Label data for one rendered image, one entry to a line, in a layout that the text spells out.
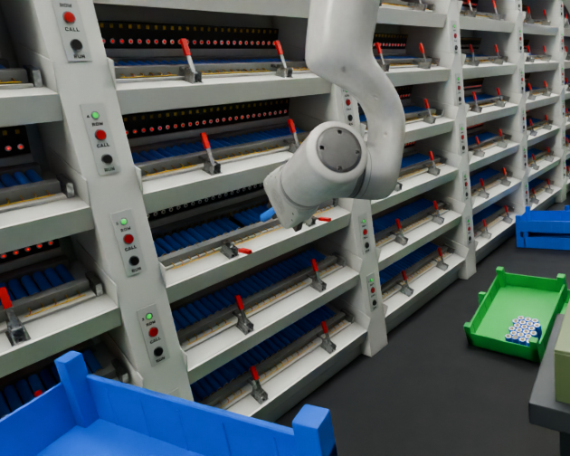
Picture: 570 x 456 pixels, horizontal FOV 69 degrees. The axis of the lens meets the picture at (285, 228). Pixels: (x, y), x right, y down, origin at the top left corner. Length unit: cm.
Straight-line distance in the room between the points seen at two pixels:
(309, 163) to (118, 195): 42
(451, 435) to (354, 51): 88
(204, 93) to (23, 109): 34
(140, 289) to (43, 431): 40
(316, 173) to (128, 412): 33
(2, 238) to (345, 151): 54
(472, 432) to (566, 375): 43
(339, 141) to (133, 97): 45
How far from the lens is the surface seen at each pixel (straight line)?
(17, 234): 78
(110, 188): 81
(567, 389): 78
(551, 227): 227
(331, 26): 56
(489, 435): 114
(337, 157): 52
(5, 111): 79
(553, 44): 314
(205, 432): 39
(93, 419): 51
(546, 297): 159
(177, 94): 90
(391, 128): 59
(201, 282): 92
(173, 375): 93
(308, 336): 126
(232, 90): 97
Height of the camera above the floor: 74
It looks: 13 degrees down
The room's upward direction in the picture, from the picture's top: 10 degrees counter-clockwise
